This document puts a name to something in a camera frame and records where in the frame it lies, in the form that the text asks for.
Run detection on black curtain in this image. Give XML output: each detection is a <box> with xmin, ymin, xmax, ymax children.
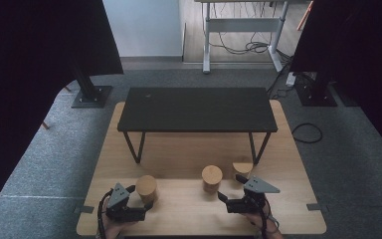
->
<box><xmin>289</xmin><ymin>0</ymin><xmax>382</xmax><ymax>164</ymax></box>
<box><xmin>0</xmin><ymin>0</ymin><xmax>124</xmax><ymax>224</ymax></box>

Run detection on left hand-held gripper cable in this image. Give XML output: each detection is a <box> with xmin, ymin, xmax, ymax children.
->
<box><xmin>95</xmin><ymin>188</ymin><xmax>114</xmax><ymax>239</ymax></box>

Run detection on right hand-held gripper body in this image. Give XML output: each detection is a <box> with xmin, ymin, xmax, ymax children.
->
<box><xmin>225</xmin><ymin>175</ymin><xmax>282</xmax><ymax>214</ymax></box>

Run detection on bundle of black cables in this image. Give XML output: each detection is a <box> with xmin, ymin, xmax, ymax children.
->
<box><xmin>209</xmin><ymin>1</ymin><xmax>294</xmax><ymax>66</ymax></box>

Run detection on grey tape piece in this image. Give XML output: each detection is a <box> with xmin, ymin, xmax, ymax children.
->
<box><xmin>73</xmin><ymin>205</ymin><xmax>96</xmax><ymax>215</ymax></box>
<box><xmin>305</xmin><ymin>202</ymin><xmax>330</xmax><ymax>213</ymax></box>

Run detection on looped black cable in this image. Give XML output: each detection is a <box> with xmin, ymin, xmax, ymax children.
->
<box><xmin>290</xmin><ymin>121</ymin><xmax>323</xmax><ymax>144</ymax></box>

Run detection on white power strip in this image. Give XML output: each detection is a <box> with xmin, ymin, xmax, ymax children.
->
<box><xmin>285</xmin><ymin>72</ymin><xmax>297</xmax><ymax>88</ymax></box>

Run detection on person's right hand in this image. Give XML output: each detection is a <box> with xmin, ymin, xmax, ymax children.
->
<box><xmin>243</xmin><ymin>203</ymin><xmax>277</xmax><ymax>235</ymax></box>

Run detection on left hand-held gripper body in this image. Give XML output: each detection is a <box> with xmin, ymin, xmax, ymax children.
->
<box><xmin>104</xmin><ymin>182</ymin><xmax>147</xmax><ymax>223</ymax></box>

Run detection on white desk frame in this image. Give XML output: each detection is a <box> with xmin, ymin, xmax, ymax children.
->
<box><xmin>193</xmin><ymin>0</ymin><xmax>313</xmax><ymax>75</ymax></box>

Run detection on person's left hand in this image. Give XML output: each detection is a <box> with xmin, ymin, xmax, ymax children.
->
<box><xmin>102</xmin><ymin>217</ymin><xmax>137</xmax><ymax>239</ymax></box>

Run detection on hand-held gripper cable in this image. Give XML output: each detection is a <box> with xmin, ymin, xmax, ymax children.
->
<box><xmin>251</xmin><ymin>197</ymin><xmax>271</xmax><ymax>239</ymax></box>
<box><xmin>95</xmin><ymin>188</ymin><xmax>114</xmax><ymax>239</ymax></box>

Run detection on black raised shelf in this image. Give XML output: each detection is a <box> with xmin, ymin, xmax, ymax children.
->
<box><xmin>116</xmin><ymin>87</ymin><xmax>279</xmax><ymax>166</ymax></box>

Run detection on black metal stand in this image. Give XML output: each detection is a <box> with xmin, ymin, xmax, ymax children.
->
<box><xmin>293</xmin><ymin>71</ymin><xmax>339</xmax><ymax>108</ymax></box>
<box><xmin>71</xmin><ymin>63</ymin><xmax>114</xmax><ymax>110</ymax></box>

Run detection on glass jar with wooden lid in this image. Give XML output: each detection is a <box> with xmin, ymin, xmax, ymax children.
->
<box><xmin>232</xmin><ymin>161</ymin><xmax>255</xmax><ymax>180</ymax></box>
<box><xmin>201</xmin><ymin>164</ymin><xmax>224</xmax><ymax>194</ymax></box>
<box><xmin>134</xmin><ymin>174</ymin><xmax>160</xmax><ymax>205</ymax></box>

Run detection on orange stick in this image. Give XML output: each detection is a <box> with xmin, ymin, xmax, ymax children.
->
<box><xmin>295</xmin><ymin>0</ymin><xmax>314</xmax><ymax>32</ymax></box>

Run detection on right hand-held gripper cable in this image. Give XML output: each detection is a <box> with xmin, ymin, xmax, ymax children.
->
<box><xmin>251</xmin><ymin>197</ymin><xmax>271</xmax><ymax>239</ymax></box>

